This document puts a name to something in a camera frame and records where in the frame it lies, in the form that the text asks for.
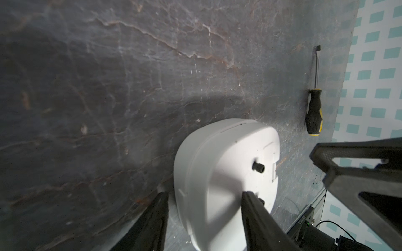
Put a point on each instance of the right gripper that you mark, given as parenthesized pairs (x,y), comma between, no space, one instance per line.
(373,195)

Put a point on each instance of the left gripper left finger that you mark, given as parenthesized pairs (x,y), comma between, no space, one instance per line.
(149,231)

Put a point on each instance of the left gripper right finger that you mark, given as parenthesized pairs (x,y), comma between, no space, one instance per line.
(261,231)

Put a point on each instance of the white alarm clock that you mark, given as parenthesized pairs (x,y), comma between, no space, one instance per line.
(213,166)

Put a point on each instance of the black yellow screwdriver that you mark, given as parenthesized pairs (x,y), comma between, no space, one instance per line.
(314,117)

